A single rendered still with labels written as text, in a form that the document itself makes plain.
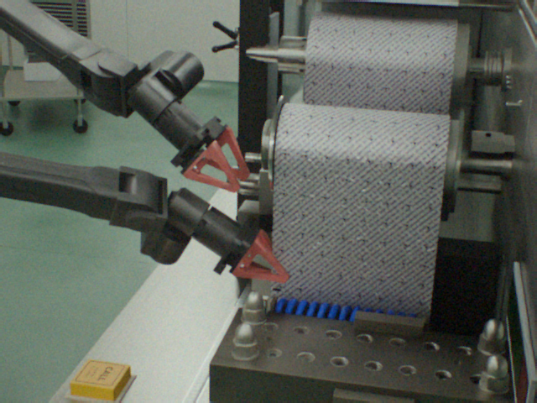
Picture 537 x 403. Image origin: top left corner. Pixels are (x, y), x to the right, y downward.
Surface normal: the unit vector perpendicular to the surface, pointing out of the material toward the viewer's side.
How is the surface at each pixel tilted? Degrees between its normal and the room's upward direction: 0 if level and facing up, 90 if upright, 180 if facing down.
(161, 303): 0
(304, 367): 0
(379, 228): 90
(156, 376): 0
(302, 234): 90
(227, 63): 90
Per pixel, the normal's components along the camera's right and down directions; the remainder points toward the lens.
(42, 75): 0.07, 0.36
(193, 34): -0.21, 0.34
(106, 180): 0.35, -0.65
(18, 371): 0.03, -0.93
